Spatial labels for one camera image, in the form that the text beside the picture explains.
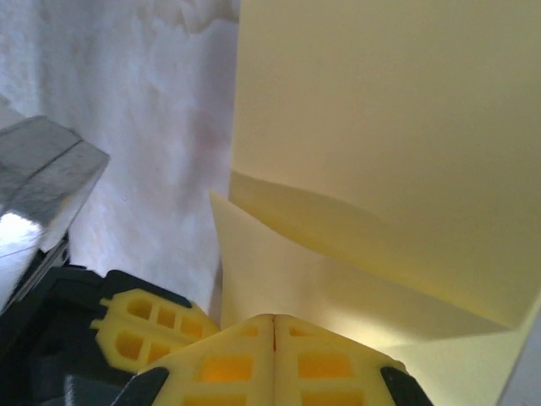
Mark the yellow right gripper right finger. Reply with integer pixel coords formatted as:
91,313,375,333
275,314,434,406

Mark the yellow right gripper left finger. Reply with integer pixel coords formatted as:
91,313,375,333
112,312,276,406

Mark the yellow paper sheet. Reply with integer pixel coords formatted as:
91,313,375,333
209,0,541,406

